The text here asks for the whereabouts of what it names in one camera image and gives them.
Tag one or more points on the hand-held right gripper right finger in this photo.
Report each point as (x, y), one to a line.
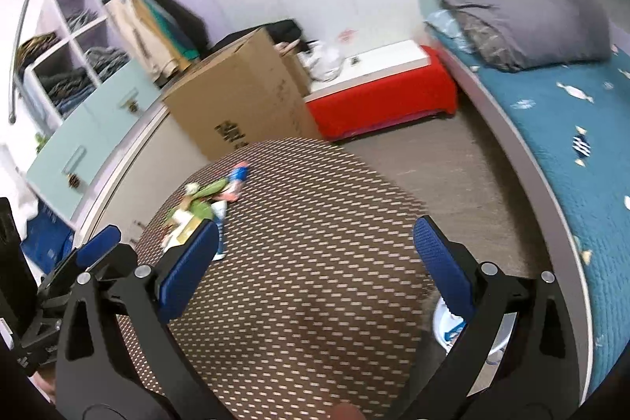
(443, 262)

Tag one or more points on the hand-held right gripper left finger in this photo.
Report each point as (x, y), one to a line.
(189, 275)

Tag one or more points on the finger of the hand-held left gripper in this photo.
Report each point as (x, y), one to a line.
(98, 247)

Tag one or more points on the blue and white wrapper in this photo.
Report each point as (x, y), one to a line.
(220, 228)

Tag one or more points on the green snack wrapper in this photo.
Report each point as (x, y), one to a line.
(202, 203)

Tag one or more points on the pale blue plastic bin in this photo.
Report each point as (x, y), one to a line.
(504, 341)

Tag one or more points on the red and blue wrapper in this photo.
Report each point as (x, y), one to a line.
(238, 176)

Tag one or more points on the blue bag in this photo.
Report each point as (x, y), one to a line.
(47, 238)

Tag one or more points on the brown dotted tablecloth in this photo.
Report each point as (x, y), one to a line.
(305, 252)

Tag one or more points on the light blue drawer unit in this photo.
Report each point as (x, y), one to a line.
(98, 125)

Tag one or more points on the folded dark clothes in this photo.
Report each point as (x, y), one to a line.
(66, 88)

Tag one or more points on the red bench with white top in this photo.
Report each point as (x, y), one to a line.
(384, 100)

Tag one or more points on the large cardboard box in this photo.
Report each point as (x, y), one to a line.
(241, 100)

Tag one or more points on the folded grey clothes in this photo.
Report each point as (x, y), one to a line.
(106, 61)

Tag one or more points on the bed with teal cover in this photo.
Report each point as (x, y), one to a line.
(576, 129)

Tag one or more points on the beige hanging garment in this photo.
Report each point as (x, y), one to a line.
(138, 36)

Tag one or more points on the grey plaid pillow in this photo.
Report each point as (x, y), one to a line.
(492, 41)

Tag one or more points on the teal hanging garment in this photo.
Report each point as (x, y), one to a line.
(172, 31)

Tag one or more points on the light blue pillow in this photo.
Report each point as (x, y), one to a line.
(445, 29)

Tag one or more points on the white plastic bag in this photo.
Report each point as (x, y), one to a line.
(322, 61)

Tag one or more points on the black bag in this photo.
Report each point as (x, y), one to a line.
(246, 37)

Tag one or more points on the pink butterfly sticker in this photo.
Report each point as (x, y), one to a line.
(347, 35)

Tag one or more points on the black hanging garment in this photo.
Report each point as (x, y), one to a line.
(189, 16)

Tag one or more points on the grey duvet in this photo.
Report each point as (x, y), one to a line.
(531, 6)

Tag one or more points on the white bed frame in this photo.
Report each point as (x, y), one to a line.
(536, 184)

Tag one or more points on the curved metal rail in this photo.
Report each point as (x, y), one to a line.
(29, 6)

